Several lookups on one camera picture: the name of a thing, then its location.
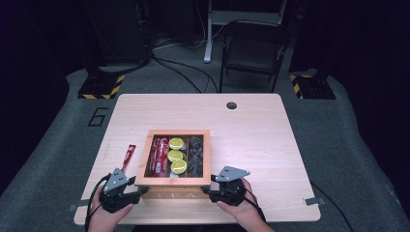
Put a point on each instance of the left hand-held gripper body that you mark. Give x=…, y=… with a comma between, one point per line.
x=114, y=183

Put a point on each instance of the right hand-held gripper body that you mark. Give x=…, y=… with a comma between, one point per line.
x=230, y=175

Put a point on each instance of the wooden box with glass lid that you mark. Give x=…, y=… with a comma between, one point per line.
x=174, y=182

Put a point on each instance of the person's left hand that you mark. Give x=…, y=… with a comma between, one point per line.
x=103, y=219

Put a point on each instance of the person's right hand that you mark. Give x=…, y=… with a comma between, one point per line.
x=246, y=211

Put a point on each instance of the long red sachet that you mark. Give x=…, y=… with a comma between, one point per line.
x=128, y=157

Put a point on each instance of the pile of dark packets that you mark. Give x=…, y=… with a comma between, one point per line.
x=195, y=156

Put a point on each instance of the pile of red stick packets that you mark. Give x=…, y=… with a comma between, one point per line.
x=158, y=156

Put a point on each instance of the yellow-green round capsule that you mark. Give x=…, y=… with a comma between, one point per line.
x=176, y=143
x=175, y=156
x=179, y=166

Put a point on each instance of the grey tape piece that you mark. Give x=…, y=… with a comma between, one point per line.
x=313, y=201
x=79, y=205

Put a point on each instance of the black table grommet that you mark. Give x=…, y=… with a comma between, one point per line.
x=231, y=105

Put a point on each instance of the black yellow striped stand base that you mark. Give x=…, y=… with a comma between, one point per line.
x=311, y=87
x=101, y=87

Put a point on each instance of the black folding chair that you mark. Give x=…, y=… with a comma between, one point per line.
x=254, y=48

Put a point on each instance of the white metal stand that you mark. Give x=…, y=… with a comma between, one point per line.
x=209, y=38

